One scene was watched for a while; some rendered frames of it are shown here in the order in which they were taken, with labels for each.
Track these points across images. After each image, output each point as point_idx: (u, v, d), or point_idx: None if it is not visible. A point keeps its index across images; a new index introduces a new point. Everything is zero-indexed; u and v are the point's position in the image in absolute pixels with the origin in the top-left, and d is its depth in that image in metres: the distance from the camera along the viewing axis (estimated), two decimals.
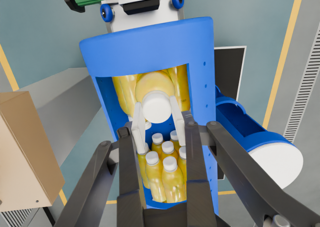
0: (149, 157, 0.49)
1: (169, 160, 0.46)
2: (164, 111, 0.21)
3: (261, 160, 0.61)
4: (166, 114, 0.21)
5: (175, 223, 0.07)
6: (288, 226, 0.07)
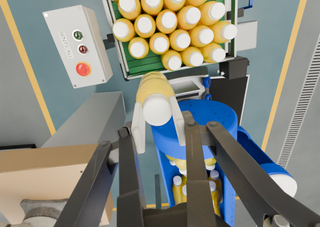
0: (185, 190, 0.68)
1: None
2: (164, 44, 0.46)
3: None
4: (165, 46, 0.46)
5: (175, 223, 0.07)
6: (288, 226, 0.07)
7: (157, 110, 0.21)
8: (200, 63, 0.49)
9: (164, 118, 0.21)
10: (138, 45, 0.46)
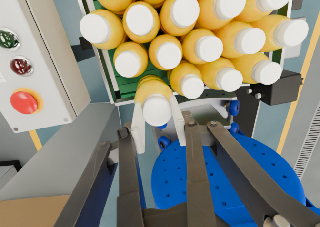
0: None
1: None
2: (175, 56, 0.25)
3: None
4: (176, 60, 0.26)
5: (175, 223, 0.07)
6: (288, 226, 0.06)
7: (157, 110, 0.21)
8: (237, 87, 0.28)
9: (164, 118, 0.21)
10: (129, 57, 0.25)
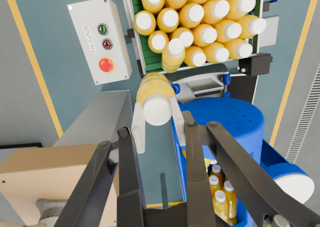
0: None
1: (219, 193, 0.64)
2: (189, 39, 0.44)
3: (281, 187, 0.78)
4: (190, 41, 0.44)
5: (175, 223, 0.07)
6: (288, 226, 0.07)
7: (176, 44, 0.39)
8: (225, 59, 0.47)
9: (179, 49, 0.39)
10: (160, 37, 0.43)
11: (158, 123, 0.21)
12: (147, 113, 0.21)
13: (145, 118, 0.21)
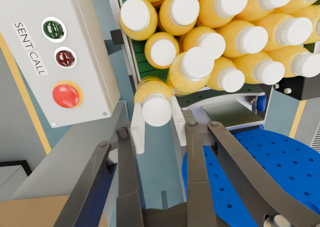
0: None
1: None
2: (218, 47, 0.25)
3: None
4: (220, 50, 0.25)
5: (175, 223, 0.07)
6: (289, 226, 0.06)
7: (198, 58, 0.20)
8: (278, 80, 0.27)
9: (205, 69, 0.20)
10: (166, 44, 0.24)
11: (158, 123, 0.20)
12: (146, 113, 0.20)
13: (145, 118, 0.20)
